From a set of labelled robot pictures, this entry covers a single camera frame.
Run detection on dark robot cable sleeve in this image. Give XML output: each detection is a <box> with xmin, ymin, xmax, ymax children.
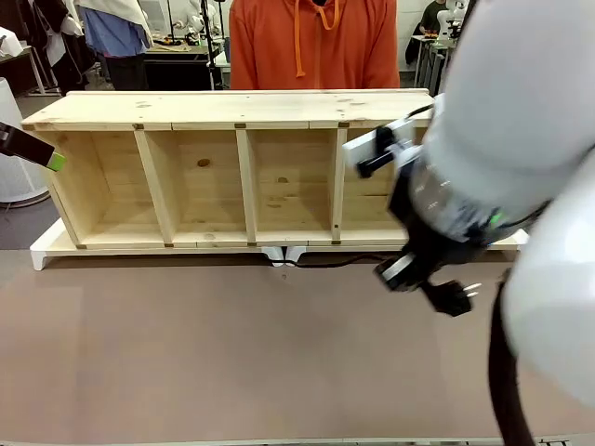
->
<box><xmin>486</xmin><ymin>267</ymin><xmax>538</xmax><ymax>446</ymax></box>

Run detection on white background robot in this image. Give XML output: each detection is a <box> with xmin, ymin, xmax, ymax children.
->
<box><xmin>435</xmin><ymin>0</ymin><xmax>471</xmax><ymax>41</ymax></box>

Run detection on pine wooden shelf unit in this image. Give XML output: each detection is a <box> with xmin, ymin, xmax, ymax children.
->
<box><xmin>21</xmin><ymin>87</ymin><xmax>437</xmax><ymax>252</ymax></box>

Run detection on hanging white and dark coats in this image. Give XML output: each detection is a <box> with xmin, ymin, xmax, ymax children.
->
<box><xmin>18</xmin><ymin>0</ymin><xmax>92</xmax><ymax>92</ymax></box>

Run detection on person in green shirt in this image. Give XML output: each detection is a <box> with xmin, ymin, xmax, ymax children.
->
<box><xmin>419</xmin><ymin>0</ymin><xmax>450</xmax><ymax>37</ymax></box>

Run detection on thin black camera cable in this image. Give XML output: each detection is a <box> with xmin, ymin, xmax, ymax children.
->
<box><xmin>402</xmin><ymin>104</ymin><xmax>436</xmax><ymax>124</ymax></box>

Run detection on black tripod stand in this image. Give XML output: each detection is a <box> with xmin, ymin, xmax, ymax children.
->
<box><xmin>199</xmin><ymin>0</ymin><xmax>224</xmax><ymax>91</ymax></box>

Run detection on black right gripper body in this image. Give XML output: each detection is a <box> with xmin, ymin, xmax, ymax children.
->
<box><xmin>388</xmin><ymin>163</ymin><xmax>487</xmax><ymax>287</ymax></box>

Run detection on person in blue shirt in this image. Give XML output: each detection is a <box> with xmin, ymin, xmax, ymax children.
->
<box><xmin>73</xmin><ymin>0</ymin><xmax>155</xmax><ymax>92</ymax></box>

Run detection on white metal background table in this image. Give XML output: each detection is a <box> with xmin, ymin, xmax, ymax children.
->
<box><xmin>404</xmin><ymin>34</ymin><xmax>455</xmax><ymax>97</ymax></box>

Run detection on person in orange hoodie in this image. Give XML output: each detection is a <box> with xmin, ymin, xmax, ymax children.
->
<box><xmin>229</xmin><ymin>0</ymin><xmax>402</xmax><ymax>91</ymax></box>

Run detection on black background work table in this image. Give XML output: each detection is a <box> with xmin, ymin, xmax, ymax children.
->
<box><xmin>142</xmin><ymin>35</ymin><xmax>211</xmax><ymax>92</ymax></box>

